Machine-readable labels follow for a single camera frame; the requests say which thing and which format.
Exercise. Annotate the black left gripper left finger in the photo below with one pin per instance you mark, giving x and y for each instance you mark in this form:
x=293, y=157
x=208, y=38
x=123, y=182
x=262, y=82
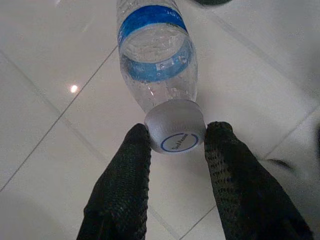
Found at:
x=125, y=187

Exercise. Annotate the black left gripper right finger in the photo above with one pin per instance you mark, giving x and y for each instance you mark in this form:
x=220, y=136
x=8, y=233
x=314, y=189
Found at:
x=240, y=190

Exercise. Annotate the clear blue-label plastic bottle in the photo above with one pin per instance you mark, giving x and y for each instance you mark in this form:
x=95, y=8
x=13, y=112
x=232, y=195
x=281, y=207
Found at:
x=160, y=75

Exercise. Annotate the black rubbish bin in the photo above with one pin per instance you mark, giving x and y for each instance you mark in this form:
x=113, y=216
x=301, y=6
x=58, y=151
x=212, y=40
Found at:
x=212, y=1

